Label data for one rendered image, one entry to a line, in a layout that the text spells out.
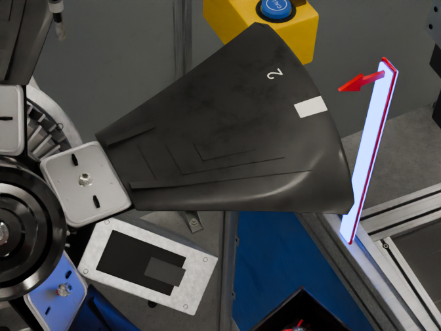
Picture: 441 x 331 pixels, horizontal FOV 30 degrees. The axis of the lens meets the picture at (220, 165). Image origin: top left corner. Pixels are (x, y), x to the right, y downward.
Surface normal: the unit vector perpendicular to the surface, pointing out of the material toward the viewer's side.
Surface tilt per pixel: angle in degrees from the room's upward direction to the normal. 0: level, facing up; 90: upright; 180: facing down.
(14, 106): 54
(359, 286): 90
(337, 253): 90
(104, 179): 0
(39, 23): 46
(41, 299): 61
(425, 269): 0
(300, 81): 17
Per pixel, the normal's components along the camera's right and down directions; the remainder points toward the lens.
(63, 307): 0.88, -0.31
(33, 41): -0.23, 0.09
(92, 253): 0.36, 0.13
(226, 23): -0.89, 0.34
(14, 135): -0.48, 0.11
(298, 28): 0.46, 0.69
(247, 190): 0.22, -0.43
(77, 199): 0.02, -0.63
